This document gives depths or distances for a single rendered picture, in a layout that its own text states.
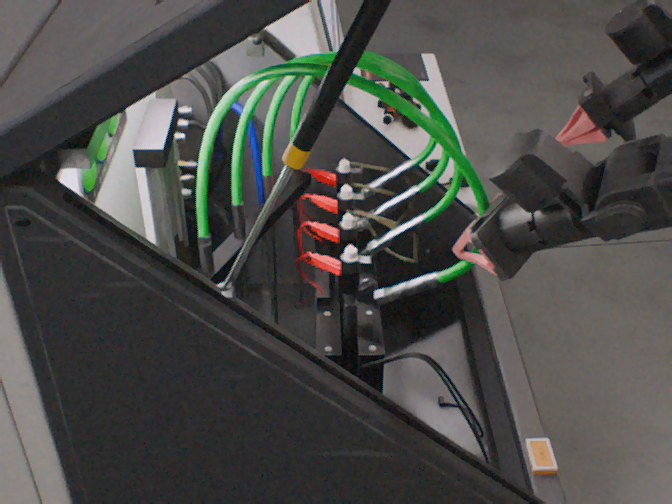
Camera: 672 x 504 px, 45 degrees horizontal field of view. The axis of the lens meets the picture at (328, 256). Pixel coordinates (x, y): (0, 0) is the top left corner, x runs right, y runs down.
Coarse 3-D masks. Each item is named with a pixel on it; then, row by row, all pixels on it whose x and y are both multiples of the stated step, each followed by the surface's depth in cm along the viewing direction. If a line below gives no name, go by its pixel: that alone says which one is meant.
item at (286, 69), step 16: (288, 64) 91; (304, 64) 90; (320, 64) 90; (256, 80) 93; (352, 80) 89; (368, 80) 89; (224, 96) 97; (384, 96) 89; (224, 112) 98; (416, 112) 89; (208, 128) 100; (432, 128) 89; (208, 144) 101; (448, 144) 89; (208, 160) 103; (464, 160) 90; (464, 176) 91; (480, 192) 91; (480, 208) 92; (208, 240) 111; (448, 272) 99; (464, 272) 98
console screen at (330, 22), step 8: (320, 0) 145; (328, 0) 167; (320, 8) 143; (328, 8) 161; (328, 16) 156; (336, 16) 186; (328, 24) 152; (336, 24) 179; (328, 32) 148; (336, 32) 170; (328, 40) 146; (336, 40) 167; (336, 48) 160; (344, 96) 156
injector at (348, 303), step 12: (348, 264) 113; (360, 264) 114; (348, 276) 114; (348, 288) 115; (360, 288) 116; (372, 288) 116; (348, 300) 117; (348, 312) 119; (348, 324) 120; (348, 336) 121; (348, 348) 123; (348, 360) 124
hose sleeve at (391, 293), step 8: (416, 280) 102; (424, 280) 101; (432, 280) 100; (392, 288) 104; (400, 288) 103; (408, 288) 102; (416, 288) 102; (424, 288) 101; (392, 296) 104; (400, 296) 104
